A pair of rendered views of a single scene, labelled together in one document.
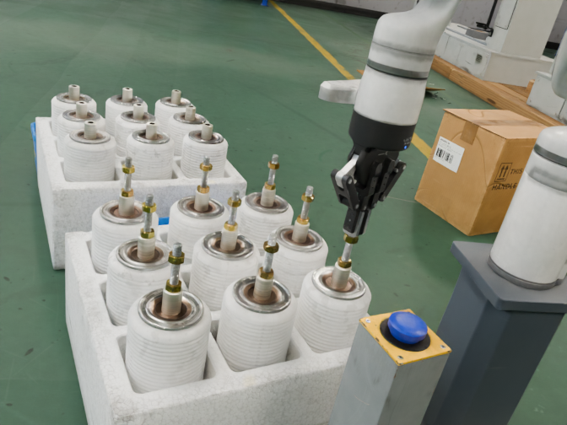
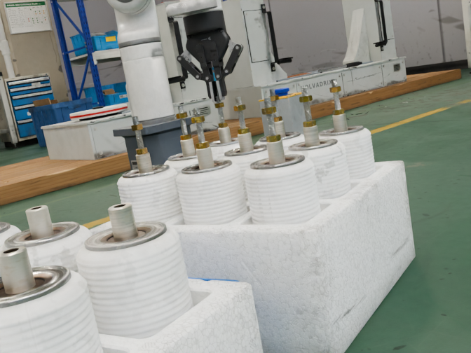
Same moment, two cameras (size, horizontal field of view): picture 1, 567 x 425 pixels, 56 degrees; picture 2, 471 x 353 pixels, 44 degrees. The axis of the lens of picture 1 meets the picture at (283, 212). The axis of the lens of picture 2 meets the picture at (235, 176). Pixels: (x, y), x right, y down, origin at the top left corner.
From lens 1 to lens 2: 1.44 m
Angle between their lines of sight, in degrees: 107
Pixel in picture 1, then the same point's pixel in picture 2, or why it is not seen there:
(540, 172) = (157, 50)
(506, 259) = (169, 108)
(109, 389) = (395, 165)
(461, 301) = (173, 150)
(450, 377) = not seen: hidden behind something
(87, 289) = (352, 197)
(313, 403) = not seen: hidden behind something
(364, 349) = (294, 106)
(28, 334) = not seen: outside the picture
